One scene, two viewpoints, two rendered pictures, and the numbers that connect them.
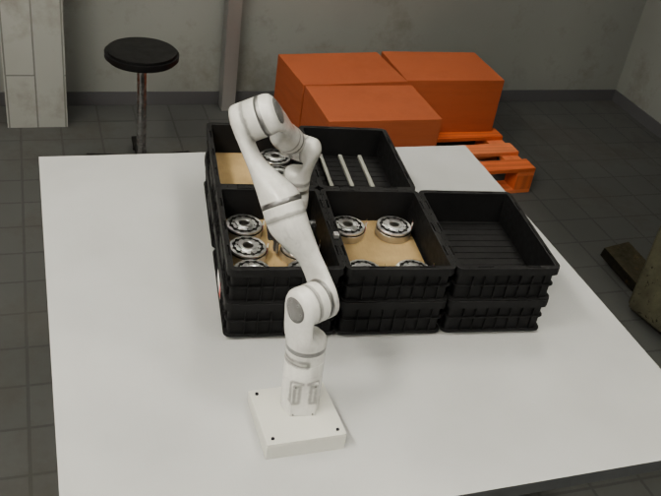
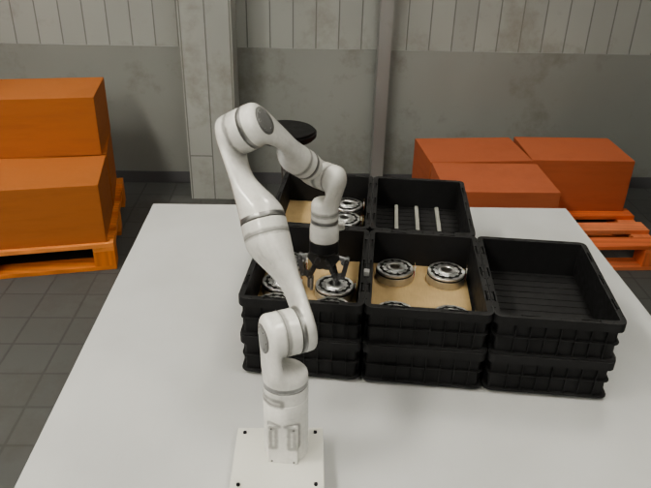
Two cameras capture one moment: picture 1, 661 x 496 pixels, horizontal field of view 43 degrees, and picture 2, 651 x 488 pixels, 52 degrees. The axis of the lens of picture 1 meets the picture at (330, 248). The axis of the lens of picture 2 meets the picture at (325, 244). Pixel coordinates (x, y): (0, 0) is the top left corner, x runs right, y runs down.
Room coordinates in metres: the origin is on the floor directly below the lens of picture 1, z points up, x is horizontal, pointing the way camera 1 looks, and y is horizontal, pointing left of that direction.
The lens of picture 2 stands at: (0.51, -0.42, 1.79)
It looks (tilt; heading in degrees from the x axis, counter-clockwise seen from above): 28 degrees down; 20
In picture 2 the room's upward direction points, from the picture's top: 1 degrees clockwise
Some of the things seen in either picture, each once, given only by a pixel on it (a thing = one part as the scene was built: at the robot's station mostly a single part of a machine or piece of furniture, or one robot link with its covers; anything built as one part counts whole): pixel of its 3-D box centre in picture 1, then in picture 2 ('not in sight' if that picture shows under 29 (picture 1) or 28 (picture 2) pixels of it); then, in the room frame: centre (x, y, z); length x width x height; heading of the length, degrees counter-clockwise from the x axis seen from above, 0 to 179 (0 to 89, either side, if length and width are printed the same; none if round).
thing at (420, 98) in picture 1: (401, 122); (527, 199); (4.19, -0.27, 0.23); 1.28 x 0.87 x 0.46; 112
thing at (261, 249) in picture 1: (247, 247); (281, 281); (1.88, 0.22, 0.86); 0.10 x 0.10 x 0.01
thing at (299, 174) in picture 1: (302, 162); (327, 193); (1.91, 0.11, 1.12); 0.09 x 0.07 x 0.15; 71
